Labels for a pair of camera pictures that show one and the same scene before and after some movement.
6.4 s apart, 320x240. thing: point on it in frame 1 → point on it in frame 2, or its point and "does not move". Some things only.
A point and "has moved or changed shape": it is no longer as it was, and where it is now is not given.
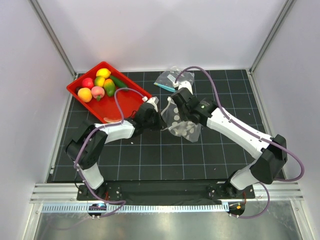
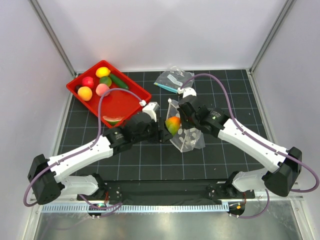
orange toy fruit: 85,94 does not move
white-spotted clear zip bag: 171,117 has moved or changed shape
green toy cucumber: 118,82 does not move
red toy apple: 87,82 does not move
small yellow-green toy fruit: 99,81 → 105,80
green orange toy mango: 110,87 → 173,123
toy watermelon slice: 112,119 does not move
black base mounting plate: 170,190 does not move
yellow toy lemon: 103,72 does not move
